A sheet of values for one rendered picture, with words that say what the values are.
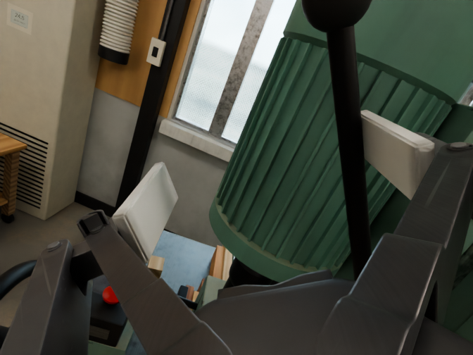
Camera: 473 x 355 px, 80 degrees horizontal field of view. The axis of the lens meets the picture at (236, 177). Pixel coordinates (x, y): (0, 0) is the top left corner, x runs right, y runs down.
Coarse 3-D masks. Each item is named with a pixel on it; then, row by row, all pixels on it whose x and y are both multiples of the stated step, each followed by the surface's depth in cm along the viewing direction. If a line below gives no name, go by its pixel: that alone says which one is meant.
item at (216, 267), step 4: (216, 248) 73; (220, 248) 72; (224, 248) 73; (216, 252) 70; (220, 252) 71; (212, 256) 74; (216, 256) 69; (220, 256) 70; (212, 260) 72; (216, 260) 68; (220, 260) 68; (212, 264) 70; (216, 264) 67; (220, 264) 67; (212, 268) 67; (216, 268) 65; (220, 268) 66; (212, 272) 66; (216, 272) 64; (220, 272) 65; (216, 276) 63; (220, 276) 64
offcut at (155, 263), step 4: (152, 256) 61; (156, 256) 62; (152, 260) 60; (156, 260) 61; (160, 260) 61; (164, 260) 62; (148, 264) 59; (152, 264) 59; (156, 264) 60; (160, 264) 60; (152, 268) 58; (156, 268) 59; (160, 268) 59; (152, 272) 59; (156, 272) 59; (160, 272) 59; (156, 276) 59
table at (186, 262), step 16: (160, 240) 72; (176, 240) 75; (192, 240) 77; (160, 256) 68; (176, 256) 69; (192, 256) 72; (208, 256) 74; (176, 272) 65; (192, 272) 67; (208, 272) 69; (176, 288) 61; (128, 352) 46; (144, 352) 47
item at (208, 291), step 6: (210, 276) 44; (204, 282) 44; (210, 282) 43; (216, 282) 44; (222, 282) 44; (204, 288) 42; (210, 288) 42; (216, 288) 43; (222, 288) 43; (198, 294) 45; (204, 294) 41; (210, 294) 41; (216, 294) 42; (198, 300) 43; (204, 300) 40; (210, 300) 40; (198, 306) 41
